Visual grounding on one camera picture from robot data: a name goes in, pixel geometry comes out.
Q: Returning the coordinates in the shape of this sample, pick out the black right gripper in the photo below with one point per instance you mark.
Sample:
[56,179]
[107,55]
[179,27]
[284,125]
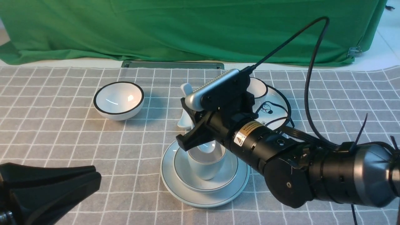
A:
[209,125]

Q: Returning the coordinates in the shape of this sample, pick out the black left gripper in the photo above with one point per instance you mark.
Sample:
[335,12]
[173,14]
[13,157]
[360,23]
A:
[42,196]

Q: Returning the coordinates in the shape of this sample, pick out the light blue ceramic cup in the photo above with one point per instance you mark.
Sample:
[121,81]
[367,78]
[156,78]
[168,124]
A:
[207,159]

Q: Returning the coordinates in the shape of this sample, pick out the light blue ceramic bowl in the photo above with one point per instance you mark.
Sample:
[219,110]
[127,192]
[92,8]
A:
[189,179]

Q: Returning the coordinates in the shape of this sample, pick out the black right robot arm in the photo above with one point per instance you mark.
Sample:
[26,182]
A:
[296,166]

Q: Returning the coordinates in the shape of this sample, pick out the white ceramic spoon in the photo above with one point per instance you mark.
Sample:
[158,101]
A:
[186,121]

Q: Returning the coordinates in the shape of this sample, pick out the light blue ceramic plate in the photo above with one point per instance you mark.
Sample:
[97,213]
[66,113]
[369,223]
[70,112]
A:
[201,199]

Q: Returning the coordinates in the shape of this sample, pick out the white black rimmed cup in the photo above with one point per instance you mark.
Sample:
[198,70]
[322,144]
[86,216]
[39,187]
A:
[257,87]

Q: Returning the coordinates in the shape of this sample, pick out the black rimmed white saucer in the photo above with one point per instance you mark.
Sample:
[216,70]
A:
[272,110]

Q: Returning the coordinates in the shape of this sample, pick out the grey checked tablecloth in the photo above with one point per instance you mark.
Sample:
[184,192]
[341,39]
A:
[48,120]

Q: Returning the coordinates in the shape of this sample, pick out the black rimmed white bowl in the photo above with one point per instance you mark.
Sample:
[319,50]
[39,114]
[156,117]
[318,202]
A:
[119,101]

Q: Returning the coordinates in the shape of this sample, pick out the green backdrop cloth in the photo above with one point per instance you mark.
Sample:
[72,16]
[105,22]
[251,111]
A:
[181,30]

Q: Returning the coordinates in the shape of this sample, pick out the metal clip on backdrop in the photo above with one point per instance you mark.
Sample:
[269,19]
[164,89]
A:
[354,52]

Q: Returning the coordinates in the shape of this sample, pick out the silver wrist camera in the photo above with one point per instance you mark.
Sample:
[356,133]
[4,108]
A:
[219,91]

